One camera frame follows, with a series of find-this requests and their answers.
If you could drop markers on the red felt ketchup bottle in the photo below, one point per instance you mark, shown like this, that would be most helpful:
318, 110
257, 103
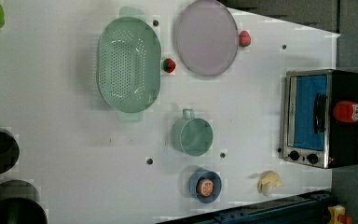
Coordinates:
346, 111

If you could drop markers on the black toaster oven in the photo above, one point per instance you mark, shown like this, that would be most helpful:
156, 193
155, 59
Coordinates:
311, 135

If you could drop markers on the green plastic mug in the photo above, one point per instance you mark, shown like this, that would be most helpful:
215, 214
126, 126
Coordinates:
193, 136

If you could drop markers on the red strawberry toy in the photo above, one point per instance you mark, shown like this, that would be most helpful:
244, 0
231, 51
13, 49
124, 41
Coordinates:
168, 65

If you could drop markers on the blue bowl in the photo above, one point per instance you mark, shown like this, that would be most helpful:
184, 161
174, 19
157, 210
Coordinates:
196, 178

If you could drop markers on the green plastic colander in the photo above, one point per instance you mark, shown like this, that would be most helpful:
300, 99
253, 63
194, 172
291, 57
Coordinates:
128, 64

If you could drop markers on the orange slice toy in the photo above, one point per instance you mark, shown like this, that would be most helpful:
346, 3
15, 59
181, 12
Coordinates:
205, 187

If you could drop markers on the lilac round plate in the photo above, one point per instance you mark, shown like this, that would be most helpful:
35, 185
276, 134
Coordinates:
206, 37

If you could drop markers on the pink strawberry toy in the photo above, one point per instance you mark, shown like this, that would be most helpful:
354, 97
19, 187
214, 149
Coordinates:
244, 39

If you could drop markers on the peeled banana toy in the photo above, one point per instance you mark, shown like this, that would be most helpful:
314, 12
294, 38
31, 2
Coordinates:
268, 182

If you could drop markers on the yellow red emergency button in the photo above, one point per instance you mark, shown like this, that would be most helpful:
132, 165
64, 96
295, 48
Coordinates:
338, 215

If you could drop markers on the black round base lower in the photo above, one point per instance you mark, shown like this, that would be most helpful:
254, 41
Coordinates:
19, 204

